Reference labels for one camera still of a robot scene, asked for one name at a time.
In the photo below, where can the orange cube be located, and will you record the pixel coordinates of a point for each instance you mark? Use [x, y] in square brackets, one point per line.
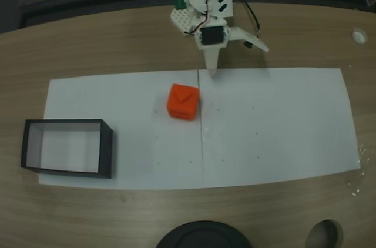
[182, 101]

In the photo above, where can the black open box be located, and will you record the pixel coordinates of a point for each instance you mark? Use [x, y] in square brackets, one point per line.
[106, 151]

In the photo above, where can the white paper sheet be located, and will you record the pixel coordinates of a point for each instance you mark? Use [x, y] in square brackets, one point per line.
[279, 127]
[132, 98]

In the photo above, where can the small white round cap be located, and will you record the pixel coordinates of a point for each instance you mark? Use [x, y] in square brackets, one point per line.
[359, 36]

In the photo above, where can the black round object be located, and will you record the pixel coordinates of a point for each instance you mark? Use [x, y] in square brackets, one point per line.
[202, 236]

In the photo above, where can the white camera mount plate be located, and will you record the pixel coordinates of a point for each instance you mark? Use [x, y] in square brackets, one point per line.
[246, 38]

